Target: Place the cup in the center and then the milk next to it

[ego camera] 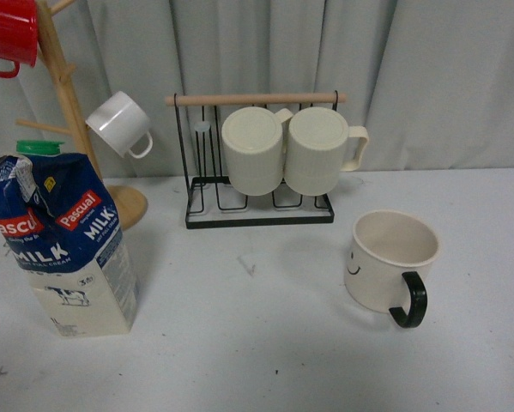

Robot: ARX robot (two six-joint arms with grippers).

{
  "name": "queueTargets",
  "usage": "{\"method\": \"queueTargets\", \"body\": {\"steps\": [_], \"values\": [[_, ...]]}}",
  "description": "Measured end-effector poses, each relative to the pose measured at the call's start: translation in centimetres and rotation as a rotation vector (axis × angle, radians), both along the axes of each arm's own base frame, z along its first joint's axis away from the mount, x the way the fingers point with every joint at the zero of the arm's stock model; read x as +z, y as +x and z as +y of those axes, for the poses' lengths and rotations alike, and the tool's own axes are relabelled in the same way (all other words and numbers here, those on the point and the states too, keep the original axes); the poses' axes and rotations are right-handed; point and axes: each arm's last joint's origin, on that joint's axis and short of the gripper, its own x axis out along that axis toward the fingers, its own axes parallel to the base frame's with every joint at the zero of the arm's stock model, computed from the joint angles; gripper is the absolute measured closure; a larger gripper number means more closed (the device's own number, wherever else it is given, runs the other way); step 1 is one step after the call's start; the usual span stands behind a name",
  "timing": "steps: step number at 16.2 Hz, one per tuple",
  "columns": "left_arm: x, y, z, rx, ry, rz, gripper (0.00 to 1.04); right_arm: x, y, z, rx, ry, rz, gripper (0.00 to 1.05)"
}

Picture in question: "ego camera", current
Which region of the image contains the black wire cup rack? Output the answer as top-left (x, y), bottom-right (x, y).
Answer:
top-left (166, 90), bottom-right (347, 229)

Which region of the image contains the cream ribbed cup right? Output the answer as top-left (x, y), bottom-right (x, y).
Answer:
top-left (284, 106), bottom-right (369, 197)

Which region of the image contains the blue white milk carton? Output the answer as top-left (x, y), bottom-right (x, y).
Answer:
top-left (0, 153), bottom-right (139, 337)

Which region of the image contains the white mug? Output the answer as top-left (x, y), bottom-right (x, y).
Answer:
top-left (86, 91), bottom-right (154, 159)

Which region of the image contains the cream ribbed cup left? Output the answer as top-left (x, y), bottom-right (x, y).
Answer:
top-left (221, 106), bottom-right (293, 196)

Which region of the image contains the wooden mug tree stand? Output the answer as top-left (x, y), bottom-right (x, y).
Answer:
top-left (15, 1), bottom-right (148, 230)

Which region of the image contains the red mug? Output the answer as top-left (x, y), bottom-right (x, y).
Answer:
top-left (0, 0), bottom-right (38, 79)

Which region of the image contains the cream ribbed cup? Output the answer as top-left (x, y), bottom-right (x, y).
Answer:
top-left (221, 106), bottom-right (293, 196)
top-left (284, 106), bottom-right (369, 197)

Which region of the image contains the cream smiley mug black handle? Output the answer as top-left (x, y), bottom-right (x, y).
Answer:
top-left (344, 209), bottom-right (440, 329)

